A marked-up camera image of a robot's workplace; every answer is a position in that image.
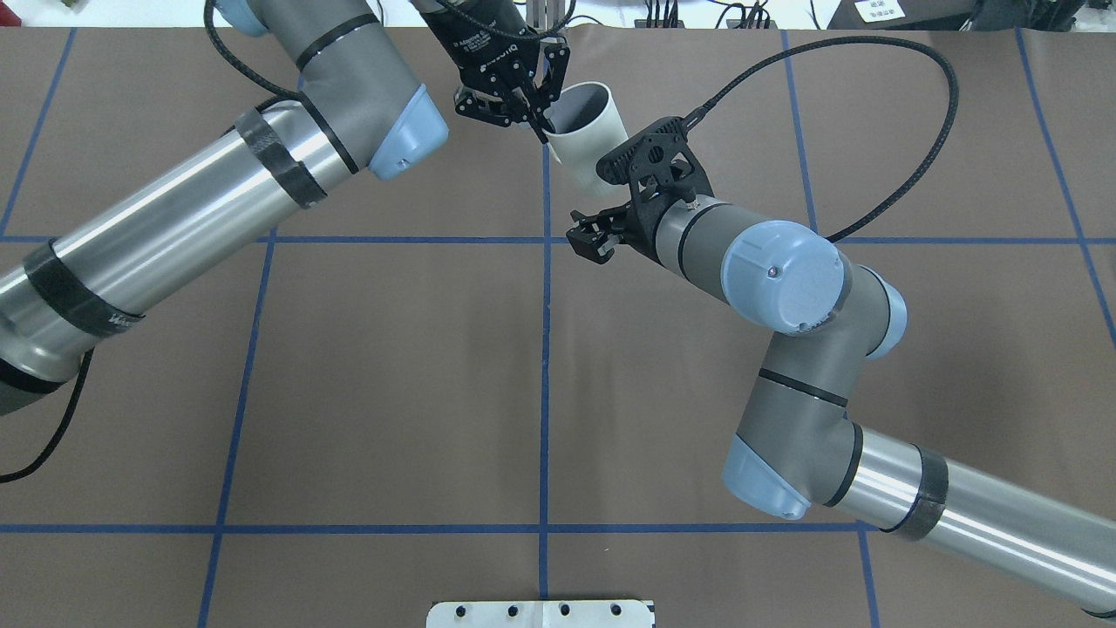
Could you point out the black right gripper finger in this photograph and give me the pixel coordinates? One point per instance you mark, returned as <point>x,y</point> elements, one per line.
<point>595,246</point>
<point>609,217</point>

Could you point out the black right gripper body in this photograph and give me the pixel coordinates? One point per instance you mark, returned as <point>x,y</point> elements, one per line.
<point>637,234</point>

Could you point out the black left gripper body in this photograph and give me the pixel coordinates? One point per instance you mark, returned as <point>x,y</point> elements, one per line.
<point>471,48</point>

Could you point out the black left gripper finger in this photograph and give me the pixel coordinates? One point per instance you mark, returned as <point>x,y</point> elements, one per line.
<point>546,85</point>
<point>499,112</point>

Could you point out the white ribbed cup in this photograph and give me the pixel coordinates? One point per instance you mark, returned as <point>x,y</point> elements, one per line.
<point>586,126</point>

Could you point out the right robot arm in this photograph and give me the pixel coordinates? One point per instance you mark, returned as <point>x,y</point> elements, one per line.
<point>795,446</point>

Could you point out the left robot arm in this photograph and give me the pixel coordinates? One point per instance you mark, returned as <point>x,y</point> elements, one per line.
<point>361,106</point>

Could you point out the orange black usb hub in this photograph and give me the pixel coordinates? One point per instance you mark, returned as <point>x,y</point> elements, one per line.
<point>744,16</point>
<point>661,15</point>

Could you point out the black label box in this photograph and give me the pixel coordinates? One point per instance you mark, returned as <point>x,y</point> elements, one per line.
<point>1057,16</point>

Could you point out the aluminium frame post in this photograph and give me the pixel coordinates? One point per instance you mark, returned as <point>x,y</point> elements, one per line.
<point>546,17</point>

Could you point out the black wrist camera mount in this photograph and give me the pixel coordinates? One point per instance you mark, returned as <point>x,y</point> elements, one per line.
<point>658,168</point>

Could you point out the white camera stand base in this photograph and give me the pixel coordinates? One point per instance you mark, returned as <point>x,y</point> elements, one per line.
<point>543,613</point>

